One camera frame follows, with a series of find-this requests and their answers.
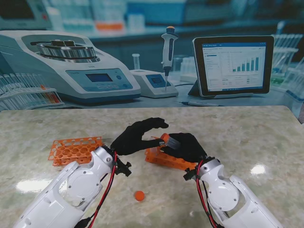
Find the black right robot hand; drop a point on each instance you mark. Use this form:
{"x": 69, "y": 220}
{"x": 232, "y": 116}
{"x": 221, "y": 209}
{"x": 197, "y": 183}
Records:
{"x": 190, "y": 149}

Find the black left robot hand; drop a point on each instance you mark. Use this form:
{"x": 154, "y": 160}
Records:
{"x": 130, "y": 142}

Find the orange screw cap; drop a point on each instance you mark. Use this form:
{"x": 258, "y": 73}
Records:
{"x": 164, "y": 137}
{"x": 139, "y": 196}

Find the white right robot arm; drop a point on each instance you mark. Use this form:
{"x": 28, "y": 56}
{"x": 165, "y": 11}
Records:
{"x": 225, "y": 194}

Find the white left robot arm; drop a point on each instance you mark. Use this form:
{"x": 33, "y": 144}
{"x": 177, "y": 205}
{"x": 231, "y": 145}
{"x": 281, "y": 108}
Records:
{"x": 78, "y": 183}

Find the orange plastic test tube rack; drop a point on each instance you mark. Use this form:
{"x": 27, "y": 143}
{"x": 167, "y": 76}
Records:
{"x": 71, "y": 149}
{"x": 164, "y": 160}

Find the printed laboratory backdrop poster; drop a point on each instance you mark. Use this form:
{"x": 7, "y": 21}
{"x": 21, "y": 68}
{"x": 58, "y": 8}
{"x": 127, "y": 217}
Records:
{"x": 152, "y": 47}

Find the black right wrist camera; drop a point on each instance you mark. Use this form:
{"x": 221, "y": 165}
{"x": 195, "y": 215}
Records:
{"x": 190, "y": 175}

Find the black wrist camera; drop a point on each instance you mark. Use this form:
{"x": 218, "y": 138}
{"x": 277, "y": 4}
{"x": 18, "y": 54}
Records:
{"x": 190, "y": 175}
{"x": 123, "y": 168}

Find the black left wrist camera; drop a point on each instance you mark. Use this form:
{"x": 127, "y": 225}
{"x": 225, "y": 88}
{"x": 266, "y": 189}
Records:
{"x": 123, "y": 168}

